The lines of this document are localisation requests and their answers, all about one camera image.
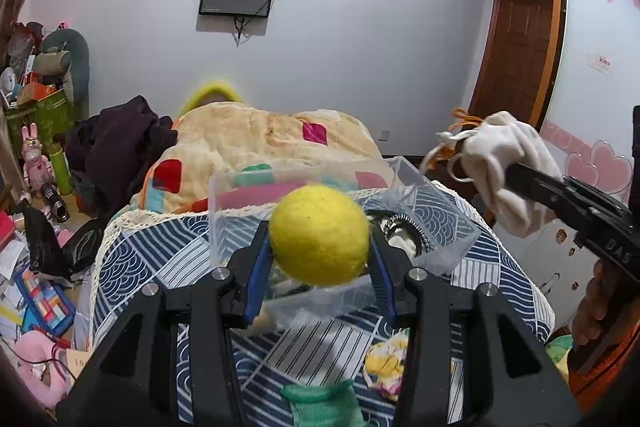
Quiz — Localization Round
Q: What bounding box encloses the floral pink yellow cloth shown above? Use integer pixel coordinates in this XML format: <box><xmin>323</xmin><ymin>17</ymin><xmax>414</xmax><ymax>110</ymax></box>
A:
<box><xmin>362</xmin><ymin>330</ymin><xmax>464</xmax><ymax>403</ymax></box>

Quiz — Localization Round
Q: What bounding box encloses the green knitted cloth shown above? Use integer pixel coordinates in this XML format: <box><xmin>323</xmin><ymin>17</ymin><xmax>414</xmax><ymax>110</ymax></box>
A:
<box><xmin>280</xmin><ymin>381</ymin><xmax>369</xmax><ymax>427</ymax></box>

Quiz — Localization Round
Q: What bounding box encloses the yellow felt ball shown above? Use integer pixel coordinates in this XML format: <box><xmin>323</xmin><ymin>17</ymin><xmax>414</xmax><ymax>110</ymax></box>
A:
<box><xmin>269</xmin><ymin>184</ymin><xmax>370</xmax><ymax>287</ymax></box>

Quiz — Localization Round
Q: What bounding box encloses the right hand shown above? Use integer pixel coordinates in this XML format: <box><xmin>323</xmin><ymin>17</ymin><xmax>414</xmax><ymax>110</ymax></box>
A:
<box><xmin>572</xmin><ymin>260</ymin><xmax>608</xmax><ymax>346</ymax></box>

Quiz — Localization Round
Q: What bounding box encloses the brown wooden door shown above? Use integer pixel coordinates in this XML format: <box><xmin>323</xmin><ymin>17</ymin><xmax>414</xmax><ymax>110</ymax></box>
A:
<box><xmin>469</xmin><ymin>0</ymin><xmax>554</xmax><ymax>128</ymax></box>

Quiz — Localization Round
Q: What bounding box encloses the clear plastic storage box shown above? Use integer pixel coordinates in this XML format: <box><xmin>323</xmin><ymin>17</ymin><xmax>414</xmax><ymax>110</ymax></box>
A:
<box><xmin>208</xmin><ymin>156</ymin><xmax>480</xmax><ymax>333</ymax></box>

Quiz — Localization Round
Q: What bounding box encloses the white wardrobe sliding door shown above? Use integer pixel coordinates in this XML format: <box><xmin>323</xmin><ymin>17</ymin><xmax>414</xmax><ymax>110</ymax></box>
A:
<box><xmin>494</xmin><ymin>0</ymin><xmax>639</xmax><ymax>327</ymax></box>

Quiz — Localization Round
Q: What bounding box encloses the colourful blue pencil case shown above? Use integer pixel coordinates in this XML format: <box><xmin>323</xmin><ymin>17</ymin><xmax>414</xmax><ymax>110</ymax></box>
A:
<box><xmin>13</xmin><ymin>268</ymin><xmax>76</xmax><ymax>337</ymax></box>

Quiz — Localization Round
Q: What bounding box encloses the blue white patterned cloth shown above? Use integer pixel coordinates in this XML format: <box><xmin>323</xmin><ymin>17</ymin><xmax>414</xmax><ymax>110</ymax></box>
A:
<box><xmin>90</xmin><ymin>183</ymin><xmax>555</xmax><ymax>426</ymax></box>

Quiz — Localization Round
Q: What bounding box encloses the dark purple garment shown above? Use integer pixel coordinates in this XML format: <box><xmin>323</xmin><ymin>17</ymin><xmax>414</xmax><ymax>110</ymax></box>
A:
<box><xmin>64</xmin><ymin>95</ymin><xmax>178</xmax><ymax>220</ymax></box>

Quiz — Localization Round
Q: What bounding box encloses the beige plush blanket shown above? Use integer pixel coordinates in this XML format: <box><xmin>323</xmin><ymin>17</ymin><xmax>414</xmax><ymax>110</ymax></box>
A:
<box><xmin>131</xmin><ymin>102</ymin><xmax>393</xmax><ymax>213</ymax></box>

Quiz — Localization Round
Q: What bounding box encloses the green bottle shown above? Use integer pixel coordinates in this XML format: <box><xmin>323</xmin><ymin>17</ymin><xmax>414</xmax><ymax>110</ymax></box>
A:
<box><xmin>49</xmin><ymin>143</ymin><xmax>73</xmax><ymax>195</ymax></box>

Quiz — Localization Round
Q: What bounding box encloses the pink rabbit toy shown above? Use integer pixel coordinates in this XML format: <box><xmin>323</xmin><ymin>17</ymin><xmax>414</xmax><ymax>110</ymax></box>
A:
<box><xmin>21</xmin><ymin>122</ymin><xmax>55</xmax><ymax>196</ymax></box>

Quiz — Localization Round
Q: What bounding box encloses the green storage box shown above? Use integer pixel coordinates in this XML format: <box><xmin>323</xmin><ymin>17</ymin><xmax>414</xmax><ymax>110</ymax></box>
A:
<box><xmin>4</xmin><ymin>90</ymin><xmax>79</xmax><ymax>158</ymax></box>

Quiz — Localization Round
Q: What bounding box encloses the yellow fuzzy plush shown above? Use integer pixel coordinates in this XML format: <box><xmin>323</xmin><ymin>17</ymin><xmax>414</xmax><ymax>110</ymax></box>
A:
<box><xmin>179</xmin><ymin>80</ymin><xmax>244</xmax><ymax>117</ymax></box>

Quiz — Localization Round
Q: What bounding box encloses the grey green plush toy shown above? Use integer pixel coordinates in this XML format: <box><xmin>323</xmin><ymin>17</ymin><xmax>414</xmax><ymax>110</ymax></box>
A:
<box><xmin>32</xmin><ymin>28</ymin><xmax>90</xmax><ymax>104</ymax></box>

